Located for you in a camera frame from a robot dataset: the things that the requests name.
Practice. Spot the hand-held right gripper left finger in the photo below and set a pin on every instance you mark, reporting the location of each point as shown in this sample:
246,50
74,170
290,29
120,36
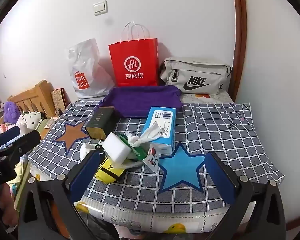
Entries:
85,177

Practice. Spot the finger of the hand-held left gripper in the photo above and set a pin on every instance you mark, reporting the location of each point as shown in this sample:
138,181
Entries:
7,133
27,141

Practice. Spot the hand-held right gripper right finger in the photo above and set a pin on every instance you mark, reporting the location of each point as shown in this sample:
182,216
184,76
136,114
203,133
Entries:
220,180

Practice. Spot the yellow mini bag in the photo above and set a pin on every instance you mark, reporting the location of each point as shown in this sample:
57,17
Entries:
107,171

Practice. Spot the white sponge block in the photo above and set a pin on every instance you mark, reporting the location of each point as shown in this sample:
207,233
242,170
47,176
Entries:
113,146

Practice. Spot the green packet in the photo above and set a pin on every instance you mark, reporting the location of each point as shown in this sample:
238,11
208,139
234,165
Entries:
137,152

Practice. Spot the white fruit-print packet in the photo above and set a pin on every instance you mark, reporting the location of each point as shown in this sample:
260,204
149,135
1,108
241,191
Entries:
152,158

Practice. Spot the person's left hand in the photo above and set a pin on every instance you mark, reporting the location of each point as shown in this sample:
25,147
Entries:
2,202

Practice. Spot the white spotted plush toy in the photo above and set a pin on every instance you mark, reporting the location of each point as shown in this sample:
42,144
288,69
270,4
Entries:
30,118

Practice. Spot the purple plush toy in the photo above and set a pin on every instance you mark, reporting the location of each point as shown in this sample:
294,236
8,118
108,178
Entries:
11,111

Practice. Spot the wooden headboard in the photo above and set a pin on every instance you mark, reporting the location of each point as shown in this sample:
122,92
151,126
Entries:
37,97

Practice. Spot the grey checked star blanket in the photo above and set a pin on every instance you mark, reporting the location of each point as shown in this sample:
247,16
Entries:
215,135

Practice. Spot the black and gold tin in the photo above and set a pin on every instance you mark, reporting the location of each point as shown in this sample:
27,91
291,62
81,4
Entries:
102,122

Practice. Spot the blue tissue pack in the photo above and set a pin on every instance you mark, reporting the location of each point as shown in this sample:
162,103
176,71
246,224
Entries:
165,130

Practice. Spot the purple towel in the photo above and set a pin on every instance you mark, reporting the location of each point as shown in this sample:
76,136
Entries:
140,100

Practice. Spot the white plastic bag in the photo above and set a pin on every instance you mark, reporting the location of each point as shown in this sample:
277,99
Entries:
85,57

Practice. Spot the beige waist bag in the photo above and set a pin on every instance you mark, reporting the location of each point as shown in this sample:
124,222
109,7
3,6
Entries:
202,67

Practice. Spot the red paper bag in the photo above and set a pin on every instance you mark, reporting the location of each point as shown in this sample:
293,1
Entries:
133,55

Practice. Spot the brown picture frame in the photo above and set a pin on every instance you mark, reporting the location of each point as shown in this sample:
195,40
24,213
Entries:
58,101

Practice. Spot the white light switch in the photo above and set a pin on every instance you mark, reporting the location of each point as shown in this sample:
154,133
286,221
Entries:
100,8

